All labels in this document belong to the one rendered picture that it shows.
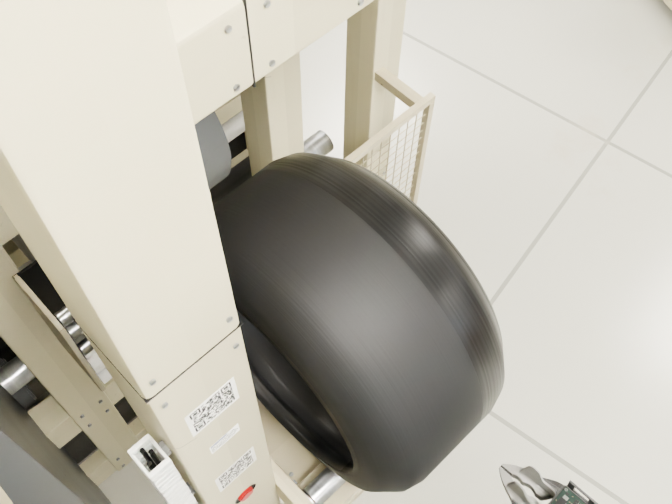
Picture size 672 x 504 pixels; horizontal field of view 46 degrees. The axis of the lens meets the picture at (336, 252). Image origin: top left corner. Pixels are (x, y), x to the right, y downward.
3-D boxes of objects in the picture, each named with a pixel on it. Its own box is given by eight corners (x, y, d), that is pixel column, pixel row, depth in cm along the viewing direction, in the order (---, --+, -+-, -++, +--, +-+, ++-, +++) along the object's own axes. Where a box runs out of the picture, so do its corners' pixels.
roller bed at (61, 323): (102, 392, 162) (59, 332, 136) (60, 343, 167) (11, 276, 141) (179, 330, 169) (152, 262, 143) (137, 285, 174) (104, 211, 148)
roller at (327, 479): (317, 514, 150) (303, 497, 149) (308, 509, 154) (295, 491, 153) (443, 392, 162) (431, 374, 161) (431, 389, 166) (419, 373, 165)
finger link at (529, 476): (516, 442, 128) (563, 482, 123) (512, 455, 132) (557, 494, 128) (503, 455, 126) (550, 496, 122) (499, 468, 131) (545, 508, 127)
